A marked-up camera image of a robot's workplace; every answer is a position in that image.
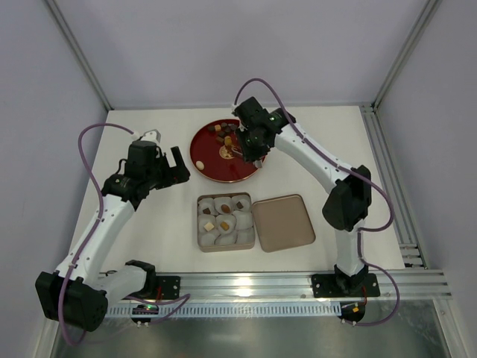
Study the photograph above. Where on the aluminium rail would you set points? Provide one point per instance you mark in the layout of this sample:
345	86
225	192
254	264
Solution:
413	284
405	228

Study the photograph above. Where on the white paper cup top left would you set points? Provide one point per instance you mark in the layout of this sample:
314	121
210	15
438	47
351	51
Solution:
207	203

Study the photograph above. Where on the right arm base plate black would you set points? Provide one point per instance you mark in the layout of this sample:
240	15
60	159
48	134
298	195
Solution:
325	286

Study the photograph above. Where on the white paper cup middle left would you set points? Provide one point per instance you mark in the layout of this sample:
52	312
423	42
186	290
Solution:
204	219

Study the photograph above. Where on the aluminium rail front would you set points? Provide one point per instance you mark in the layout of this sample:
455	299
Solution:
413	284

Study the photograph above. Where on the round mount black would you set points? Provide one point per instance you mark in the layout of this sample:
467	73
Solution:
143	314
352	312

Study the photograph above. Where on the aluminium frame post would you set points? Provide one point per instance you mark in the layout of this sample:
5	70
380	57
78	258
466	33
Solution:
71	41
416	32

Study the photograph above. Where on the white paper cup bottom middle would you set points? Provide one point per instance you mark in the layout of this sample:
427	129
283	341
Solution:
226	239

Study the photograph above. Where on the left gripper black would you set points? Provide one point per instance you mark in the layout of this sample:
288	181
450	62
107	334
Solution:
170	171

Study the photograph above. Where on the perforated cable duct strip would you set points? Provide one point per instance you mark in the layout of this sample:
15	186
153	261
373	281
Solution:
236	310

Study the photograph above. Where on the white paper cup middle right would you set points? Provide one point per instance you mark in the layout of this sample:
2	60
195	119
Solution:
244	220

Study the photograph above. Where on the white paper cup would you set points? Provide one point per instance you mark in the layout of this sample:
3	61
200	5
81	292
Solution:
223	200
208	238
204	219
229	219
244	220
245	237
207	203
226	239
245	200

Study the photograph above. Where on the gold square tin box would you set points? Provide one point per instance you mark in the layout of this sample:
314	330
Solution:
235	247

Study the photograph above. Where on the white paper cup centre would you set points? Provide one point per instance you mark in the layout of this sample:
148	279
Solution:
229	219

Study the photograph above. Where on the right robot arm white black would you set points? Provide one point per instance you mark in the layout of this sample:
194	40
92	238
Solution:
348	188

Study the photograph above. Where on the aluminium rail right side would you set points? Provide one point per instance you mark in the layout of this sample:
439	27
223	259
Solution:
405	228

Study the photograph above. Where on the white paper cup bottom left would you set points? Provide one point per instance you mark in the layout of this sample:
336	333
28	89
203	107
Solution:
208	238

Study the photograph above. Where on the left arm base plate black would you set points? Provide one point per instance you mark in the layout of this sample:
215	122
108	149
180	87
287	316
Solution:
167	287

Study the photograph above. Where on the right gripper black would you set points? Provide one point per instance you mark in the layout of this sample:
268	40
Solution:
249	148

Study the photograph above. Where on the white oval chocolate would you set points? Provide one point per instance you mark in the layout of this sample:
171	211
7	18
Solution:
200	165

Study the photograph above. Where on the caramel cube chocolate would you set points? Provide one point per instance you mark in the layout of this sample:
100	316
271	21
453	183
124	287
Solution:
224	225

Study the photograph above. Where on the aluminium frame post right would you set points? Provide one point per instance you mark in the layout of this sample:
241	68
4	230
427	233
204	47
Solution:
416	32

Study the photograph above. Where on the white paper cup top right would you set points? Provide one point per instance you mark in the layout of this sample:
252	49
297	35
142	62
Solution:
245	200

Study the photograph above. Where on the right round mount black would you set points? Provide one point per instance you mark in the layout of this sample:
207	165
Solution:
352	312

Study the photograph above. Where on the gold tin lid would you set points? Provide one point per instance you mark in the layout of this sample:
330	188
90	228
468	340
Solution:
283	223

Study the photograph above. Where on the white square chocolate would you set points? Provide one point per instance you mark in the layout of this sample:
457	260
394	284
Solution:
209	226

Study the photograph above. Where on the round red tray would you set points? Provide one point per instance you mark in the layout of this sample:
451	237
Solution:
207	146

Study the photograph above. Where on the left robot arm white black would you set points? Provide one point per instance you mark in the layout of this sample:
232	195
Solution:
74	294

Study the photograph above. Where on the left round mount black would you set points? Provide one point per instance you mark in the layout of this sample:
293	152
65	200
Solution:
143	314

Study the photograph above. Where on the white paper cup top middle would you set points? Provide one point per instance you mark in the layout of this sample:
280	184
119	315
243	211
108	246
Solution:
223	200

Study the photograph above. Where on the metal tongs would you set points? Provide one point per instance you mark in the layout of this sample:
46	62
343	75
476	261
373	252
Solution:
237	153

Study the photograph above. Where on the aluminium frame post left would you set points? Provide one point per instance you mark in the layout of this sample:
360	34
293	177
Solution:
71	41

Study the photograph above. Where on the white paper cup bottom right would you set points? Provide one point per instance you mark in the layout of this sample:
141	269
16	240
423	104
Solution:
245	237

